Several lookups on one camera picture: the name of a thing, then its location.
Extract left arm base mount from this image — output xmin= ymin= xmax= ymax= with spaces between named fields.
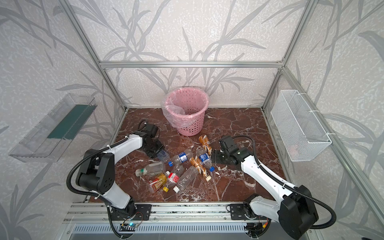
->
xmin=109 ymin=204 xmax=152 ymax=221

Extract clear bottle white cap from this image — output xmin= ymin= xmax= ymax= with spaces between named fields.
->
xmin=173 ymin=166 xmax=199 ymax=193

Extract white wire mesh basket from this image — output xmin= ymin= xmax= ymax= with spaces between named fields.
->
xmin=271 ymin=90 xmax=332 ymax=162

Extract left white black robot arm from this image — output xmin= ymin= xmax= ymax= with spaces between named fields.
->
xmin=66 ymin=123 xmax=164 ymax=216

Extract clear acrylic wall shelf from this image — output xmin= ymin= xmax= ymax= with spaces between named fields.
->
xmin=9 ymin=94 xmax=98 ymax=163

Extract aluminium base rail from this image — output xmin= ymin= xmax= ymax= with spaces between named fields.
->
xmin=63 ymin=202 xmax=266 ymax=224

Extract clear plastic bin liner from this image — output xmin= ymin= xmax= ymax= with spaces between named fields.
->
xmin=161 ymin=88 xmax=192 ymax=128

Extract small water bottle blue label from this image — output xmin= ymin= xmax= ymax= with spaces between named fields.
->
xmin=196 ymin=147 xmax=215 ymax=176

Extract yellow drink bottle red label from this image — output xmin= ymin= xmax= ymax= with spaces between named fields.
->
xmin=147 ymin=171 xmax=170 ymax=193

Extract clear bottle green label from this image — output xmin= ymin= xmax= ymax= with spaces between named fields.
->
xmin=135 ymin=162 xmax=166 ymax=177

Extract pink perforated plastic bin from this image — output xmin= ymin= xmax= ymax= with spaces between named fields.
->
xmin=170 ymin=87 xmax=210 ymax=137

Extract clear bottle red label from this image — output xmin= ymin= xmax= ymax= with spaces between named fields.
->
xmin=163 ymin=165 xmax=185 ymax=193

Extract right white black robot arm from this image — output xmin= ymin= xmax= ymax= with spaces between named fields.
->
xmin=212 ymin=136 xmax=337 ymax=240

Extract clear bottle blue cap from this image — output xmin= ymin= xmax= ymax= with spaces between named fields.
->
xmin=168 ymin=149 xmax=193 ymax=167

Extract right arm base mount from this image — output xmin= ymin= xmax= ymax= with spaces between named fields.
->
xmin=226 ymin=194 xmax=261 ymax=221

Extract clear bottle blue label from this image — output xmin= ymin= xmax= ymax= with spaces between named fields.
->
xmin=157 ymin=149 xmax=171 ymax=163

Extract left circuit board with wires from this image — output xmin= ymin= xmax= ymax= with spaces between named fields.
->
xmin=118 ymin=212 xmax=144 ymax=232

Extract right wiring bundle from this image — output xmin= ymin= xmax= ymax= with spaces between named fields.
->
xmin=243 ymin=218 xmax=271 ymax=239

